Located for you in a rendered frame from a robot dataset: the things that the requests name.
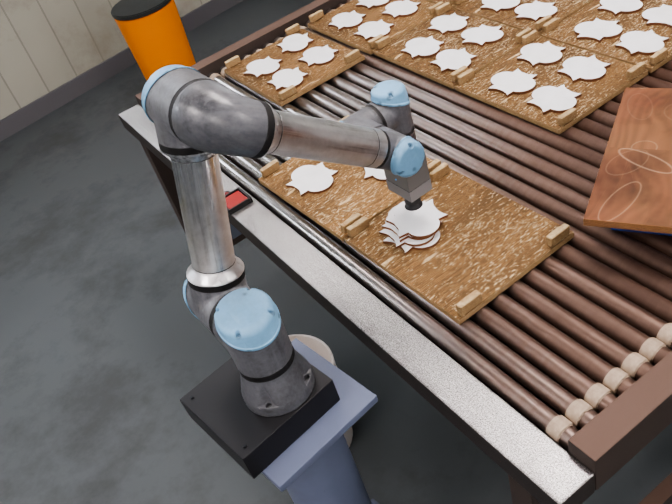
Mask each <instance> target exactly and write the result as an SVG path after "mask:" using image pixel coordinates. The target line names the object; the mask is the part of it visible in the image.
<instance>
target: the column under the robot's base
mask: <svg viewBox="0 0 672 504"><path fill-rule="evenodd" d="M291 343H292V345H293V348H294V349H295V350H297V351H298V352H299V353H300V354H301V355H302V356H303V357H304V358H306V359H307V361H308V362H309V363H310V364H311V365H313V366H314V367H316V368H317V369H318V370H320V371H321V372H323V373H324V374H325V375H327V376H328V377H330V378H331V379H332V380H333V382H334V385H335V387H336V390H337V392H338V395H339V397H340V400H339V401H338V402H337V403H336V404H335V405H334V406H333V407H332V408H330V409H329V410H328V411H327V412H326V413H325V414H324V415H323V416H322V417H321V418H320V419H319V420H317V421H316V422H315V423H314V424H313V425H312V426H311V427H310V428H309V429H308V430H307V431H306V432H304V433H303V434H302V435H301V436H300V437H299V438H298V439H297V440H296V441H295V442H294V443H293V444H291V445H290V446H289V447H288V448H287V449H286V450H285V451H284V452H283V453H282V454H281V455H280V456H278V457H277V458H276V459H275V460H274V461H273V462H272V463H271V464H270V465H269V466H268V467H267V468H265V469H264V470H263V471H262V472H261V473H262V474H263V475H264V476H265V477H266V478H267V479H269V480H270V481H271V482H272V483H273V484H274V485H275V486H276V487H277V488H278V489H279V490H280V491H281V492H283V491H284V490H285V489H287V491H288V493H289V495H290V496H291V498H292V500H293V502H294V504H379V503H378V502H377V501H375V500H374V499H371V500H370V498H369V496H368V493H367V491H366V488H365V486H364V483H363V481H362V478H361V476H360V473H359V471H358V468H357V466H356V464H355V461H354V459H353V456H352V454H351V451H350V449H349V446H348V444H347V441H346V439H345V437H344V433H345V432H346V431H347V430H348V429H349V428H350V427H351V426H353V425H354V424H355V423H356V422H357V421H358V420H359V419H360V418H361V417H362V416H363V415H364V414H365V413H366V412H367V411H368V410H369V409H370V408H371V407H373V406H374V405H375V404H376V403H377V402H378V398H377V396H376V395H375V394H374V393H372V392H371V391H370V390H368V389H367V388H365V387H364V386H363V385H361V384H360V383H358V382H357V381H355V380H354V379H353V378H351V377H350V376H348V375H347V374H346V373H344V372H343V371H341V370H340V369H339V368H337V367H336V366H334V365H333V364H332V363H330V362H329V361H327V360H326V359H325V358H323V357H322V356H320V355H319V354H318V353H316V352H315V351H313V350H312V349H311V348H309V347H308V346H306V345H305V344H304V343H302V342H301V341H299V340H298V339H297V338H295V339H294V340H293V341H291Z"/></svg>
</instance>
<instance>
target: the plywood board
mask: <svg viewBox="0 0 672 504"><path fill-rule="evenodd" d="M583 225H586V226H596V227H606V228H616V229H626V230H636V231H646V232H656V233H666V234H672V88H625V91H624V94H623V97H622V100H621V103H620V106H619V109H618V113H617V116H616V119H615V122H614V125H613V128H612V131H611V134H610V137H609V141H608V144H607V147H606V150H605V153H604V156H603V159H602V162H601V165H600V168H599V172H598V175H597V178H596V181H595V184H594V187H593V190H592V193H591V196H590V200H589V203H588V206H587V209H586V212H585V215H584V218H583Z"/></svg>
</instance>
